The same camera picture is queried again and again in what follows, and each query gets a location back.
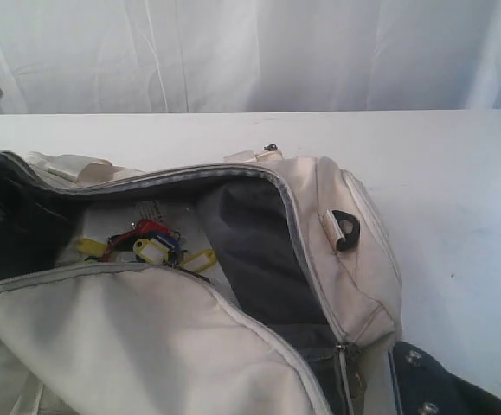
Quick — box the bunch of colourful key tags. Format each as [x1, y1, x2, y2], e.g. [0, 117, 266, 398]
[74, 219, 217, 273]

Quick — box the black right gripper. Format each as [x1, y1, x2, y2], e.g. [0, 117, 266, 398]
[388, 342, 501, 415]

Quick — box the clear plastic wrapped package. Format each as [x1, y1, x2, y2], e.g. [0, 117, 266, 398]
[56, 201, 235, 300]

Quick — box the beige duffel bag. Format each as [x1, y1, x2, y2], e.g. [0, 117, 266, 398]
[0, 151, 401, 414]

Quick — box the white backdrop curtain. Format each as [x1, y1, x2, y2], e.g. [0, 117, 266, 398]
[0, 1, 501, 114]

